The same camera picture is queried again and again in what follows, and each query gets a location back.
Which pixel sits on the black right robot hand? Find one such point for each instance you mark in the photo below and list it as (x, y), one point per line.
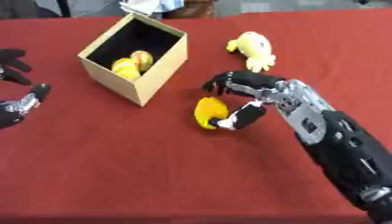
(251, 80)

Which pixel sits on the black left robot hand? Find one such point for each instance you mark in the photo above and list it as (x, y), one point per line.
(15, 96)

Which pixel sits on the orange toy fruit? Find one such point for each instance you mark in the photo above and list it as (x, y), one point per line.
(210, 112)

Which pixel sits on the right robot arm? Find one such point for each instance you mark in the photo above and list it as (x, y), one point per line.
(337, 137)

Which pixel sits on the tan cardboard box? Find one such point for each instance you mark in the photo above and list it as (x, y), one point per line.
(133, 58)

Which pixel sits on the yellow soft toy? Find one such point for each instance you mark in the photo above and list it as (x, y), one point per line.
(253, 47)

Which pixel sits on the brown chair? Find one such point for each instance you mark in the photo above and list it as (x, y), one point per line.
(191, 8)

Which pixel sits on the yellow striped toy fruit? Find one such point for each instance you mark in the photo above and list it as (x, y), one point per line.
(142, 59)

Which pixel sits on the yellow toy banana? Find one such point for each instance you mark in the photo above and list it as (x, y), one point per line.
(125, 68)

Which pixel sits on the white and blue cloth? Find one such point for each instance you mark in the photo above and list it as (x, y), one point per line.
(151, 6)

